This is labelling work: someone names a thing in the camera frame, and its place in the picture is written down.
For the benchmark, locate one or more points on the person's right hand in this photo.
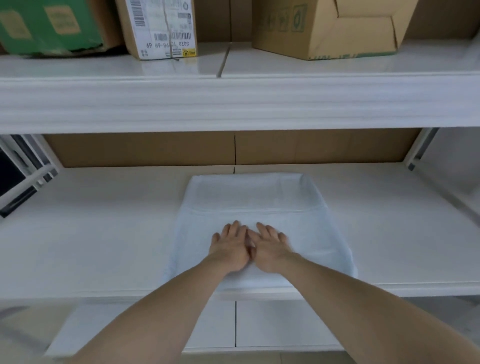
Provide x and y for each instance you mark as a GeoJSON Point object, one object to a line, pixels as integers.
{"type": "Point", "coordinates": [272, 251]}

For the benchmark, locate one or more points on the person's left hand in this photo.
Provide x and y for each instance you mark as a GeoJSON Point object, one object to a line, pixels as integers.
{"type": "Point", "coordinates": [228, 247]}

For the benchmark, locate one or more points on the blue white absorbent pad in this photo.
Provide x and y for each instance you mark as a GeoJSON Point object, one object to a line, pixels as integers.
{"type": "Point", "coordinates": [255, 198]}

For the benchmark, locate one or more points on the person's left forearm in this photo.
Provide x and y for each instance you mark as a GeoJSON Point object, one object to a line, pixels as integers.
{"type": "Point", "coordinates": [150, 322]}

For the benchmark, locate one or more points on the person's right forearm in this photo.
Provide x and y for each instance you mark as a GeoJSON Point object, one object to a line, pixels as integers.
{"type": "Point", "coordinates": [375, 318]}

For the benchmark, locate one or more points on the brown cardboard back panel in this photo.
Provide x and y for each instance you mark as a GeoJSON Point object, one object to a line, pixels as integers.
{"type": "Point", "coordinates": [221, 20]}
{"type": "Point", "coordinates": [150, 150]}

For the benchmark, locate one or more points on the white metal shelving rack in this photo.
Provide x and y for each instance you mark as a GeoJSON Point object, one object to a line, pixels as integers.
{"type": "Point", "coordinates": [240, 101]}

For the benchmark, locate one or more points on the small brown cardboard box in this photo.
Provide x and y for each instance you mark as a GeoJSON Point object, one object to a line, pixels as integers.
{"type": "Point", "coordinates": [292, 26]}

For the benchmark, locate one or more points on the tall box with white labels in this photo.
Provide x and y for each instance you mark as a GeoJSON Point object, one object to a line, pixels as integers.
{"type": "Point", "coordinates": [161, 30]}

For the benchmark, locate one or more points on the black drawer cabinet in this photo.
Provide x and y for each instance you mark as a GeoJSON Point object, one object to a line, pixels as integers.
{"type": "Point", "coordinates": [11, 176]}

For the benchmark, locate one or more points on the green cardboard box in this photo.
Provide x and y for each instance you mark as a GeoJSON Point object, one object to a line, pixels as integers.
{"type": "Point", "coordinates": [48, 30]}

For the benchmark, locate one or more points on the white window frame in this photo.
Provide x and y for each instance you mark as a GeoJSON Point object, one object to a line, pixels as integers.
{"type": "Point", "coordinates": [41, 157]}

